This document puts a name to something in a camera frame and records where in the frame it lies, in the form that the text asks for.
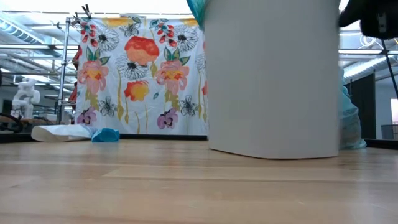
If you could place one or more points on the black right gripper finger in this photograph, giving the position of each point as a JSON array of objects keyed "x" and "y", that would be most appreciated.
[{"x": 349, "y": 14}]

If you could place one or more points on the white plastic trash bin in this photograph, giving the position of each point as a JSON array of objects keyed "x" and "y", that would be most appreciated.
[{"x": 273, "y": 81}]

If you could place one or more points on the light blue trash bag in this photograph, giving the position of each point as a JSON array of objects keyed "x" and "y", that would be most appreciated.
[{"x": 349, "y": 124}]

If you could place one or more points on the teal mesh cloth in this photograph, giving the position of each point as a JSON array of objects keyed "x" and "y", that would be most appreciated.
[{"x": 197, "y": 11}]

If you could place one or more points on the blue folded trash bag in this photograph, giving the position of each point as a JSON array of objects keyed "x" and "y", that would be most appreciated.
[{"x": 105, "y": 136}]

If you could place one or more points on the black slanted pole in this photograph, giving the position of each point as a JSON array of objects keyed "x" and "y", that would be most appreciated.
[{"x": 390, "y": 65}]

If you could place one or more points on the black partition panel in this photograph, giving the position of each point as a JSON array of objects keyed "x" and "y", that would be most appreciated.
[{"x": 363, "y": 109}]

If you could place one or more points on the grey wastebasket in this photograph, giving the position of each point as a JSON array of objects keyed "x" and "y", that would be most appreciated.
[{"x": 389, "y": 132}]

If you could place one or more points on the floral print curtain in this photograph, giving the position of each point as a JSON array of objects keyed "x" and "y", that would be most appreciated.
[{"x": 140, "y": 93}]

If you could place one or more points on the black curtain clip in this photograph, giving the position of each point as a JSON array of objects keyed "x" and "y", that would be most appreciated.
[{"x": 87, "y": 11}]

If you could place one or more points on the red fabric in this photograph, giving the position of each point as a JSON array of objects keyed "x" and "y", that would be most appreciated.
[{"x": 74, "y": 93}]

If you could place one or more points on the white blue plastic package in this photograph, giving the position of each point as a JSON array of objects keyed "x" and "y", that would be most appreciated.
[{"x": 62, "y": 133}]

